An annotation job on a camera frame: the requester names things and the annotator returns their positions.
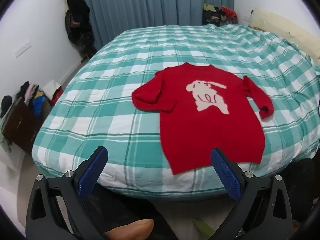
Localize green object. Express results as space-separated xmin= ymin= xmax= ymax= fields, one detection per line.
xmin=192 ymin=219 xmax=213 ymax=240

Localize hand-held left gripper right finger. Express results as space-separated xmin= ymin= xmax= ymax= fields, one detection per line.
xmin=210 ymin=147 xmax=293 ymax=240

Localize brown box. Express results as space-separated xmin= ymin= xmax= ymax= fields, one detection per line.
xmin=2 ymin=97 xmax=44 ymax=153

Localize clothes heap in box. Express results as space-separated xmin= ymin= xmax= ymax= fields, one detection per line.
xmin=15 ymin=81 xmax=47 ymax=117

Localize white wall plate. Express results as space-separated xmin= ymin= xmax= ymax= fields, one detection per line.
xmin=14 ymin=44 xmax=32 ymax=58

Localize blue-grey curtain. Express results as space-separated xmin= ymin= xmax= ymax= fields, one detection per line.
xmin=70 ymin=0 xmax=234 ymax=53

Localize red sweater with rabbit print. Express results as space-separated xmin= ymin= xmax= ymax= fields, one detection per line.
xmin=131 ymin=62 xmax=275 ymax=176

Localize pile of colourful clothes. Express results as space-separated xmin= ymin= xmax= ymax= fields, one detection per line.
xmin=202 ymin=3 xmax=238 ymax=27

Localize dark hanging clothes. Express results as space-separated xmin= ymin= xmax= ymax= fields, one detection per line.
xmin=65 ymin=0 xmax=97 ymax=62

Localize white cardboard box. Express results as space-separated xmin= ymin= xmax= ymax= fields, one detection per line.
xmin=42 ymin=79 xmax=63 ymax=105

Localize bed with teal plaid sheet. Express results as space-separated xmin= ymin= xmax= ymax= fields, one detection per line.
xmin=31 ymin=24 xmax=320 ymax=203

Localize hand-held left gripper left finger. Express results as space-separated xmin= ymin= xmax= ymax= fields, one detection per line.
xmin=26 ymin=146 xmax=109 ymax=240

